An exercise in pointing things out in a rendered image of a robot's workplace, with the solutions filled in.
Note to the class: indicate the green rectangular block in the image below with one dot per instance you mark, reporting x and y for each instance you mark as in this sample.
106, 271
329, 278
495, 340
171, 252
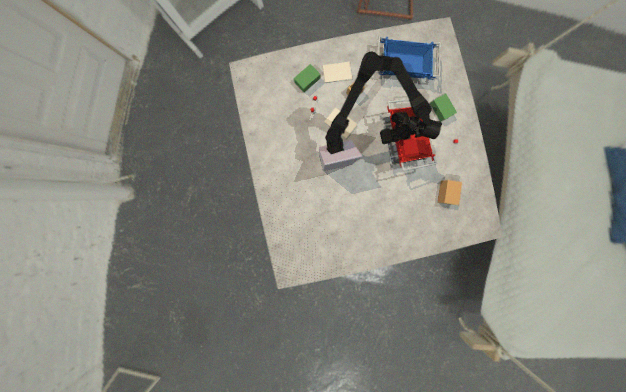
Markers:
307, 78
443, 107

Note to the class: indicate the red plastic tray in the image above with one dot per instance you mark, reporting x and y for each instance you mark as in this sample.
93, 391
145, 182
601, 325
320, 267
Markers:
413, 148

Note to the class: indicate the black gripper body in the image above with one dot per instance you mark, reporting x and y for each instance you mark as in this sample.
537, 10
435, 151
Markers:
387, 136

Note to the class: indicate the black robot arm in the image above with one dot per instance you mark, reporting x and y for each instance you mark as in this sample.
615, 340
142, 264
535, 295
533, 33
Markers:
421, 108

